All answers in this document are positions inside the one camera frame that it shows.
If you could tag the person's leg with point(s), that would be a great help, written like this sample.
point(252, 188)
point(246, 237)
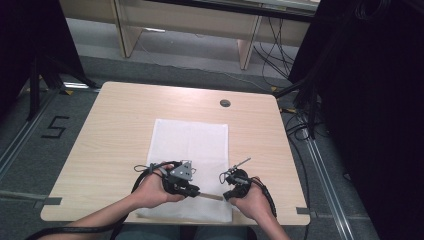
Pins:
point(150, 234)
point(221, 234)

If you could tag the person's right hand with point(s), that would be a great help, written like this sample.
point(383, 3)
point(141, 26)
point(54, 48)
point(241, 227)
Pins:
point(255, 203)

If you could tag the aluminium floor rail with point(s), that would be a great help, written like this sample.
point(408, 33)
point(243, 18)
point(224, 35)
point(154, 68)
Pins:
point(16, 194)
point(20, 140)
point(328, 186)

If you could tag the black tape floor mark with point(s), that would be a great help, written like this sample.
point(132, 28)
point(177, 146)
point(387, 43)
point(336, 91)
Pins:
point(56, 127)

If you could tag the white cloth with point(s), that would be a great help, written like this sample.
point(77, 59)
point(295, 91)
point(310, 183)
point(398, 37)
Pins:
point(190, 143)

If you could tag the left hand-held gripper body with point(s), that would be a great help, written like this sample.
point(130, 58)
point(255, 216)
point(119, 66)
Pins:
point(178, 181)

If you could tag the person's left leg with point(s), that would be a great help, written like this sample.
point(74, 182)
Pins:
point(150, 234)

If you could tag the person's right leg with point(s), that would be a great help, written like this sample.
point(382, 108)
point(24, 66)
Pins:
point(221, 234)

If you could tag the black metal stand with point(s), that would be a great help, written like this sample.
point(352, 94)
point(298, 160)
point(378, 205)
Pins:
point(34, 90)
point(311, 113)

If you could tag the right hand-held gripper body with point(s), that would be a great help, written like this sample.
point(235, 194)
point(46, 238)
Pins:
point(240, 181)

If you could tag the person's left hand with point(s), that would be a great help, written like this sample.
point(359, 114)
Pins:
point(150, 193)

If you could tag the grey tape strip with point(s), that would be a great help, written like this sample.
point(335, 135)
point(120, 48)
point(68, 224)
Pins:
point(50, 201)
point(302, 210)

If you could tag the black curtain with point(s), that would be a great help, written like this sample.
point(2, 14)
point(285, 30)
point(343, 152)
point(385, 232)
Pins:
point(30, 33)
point(376, 100)

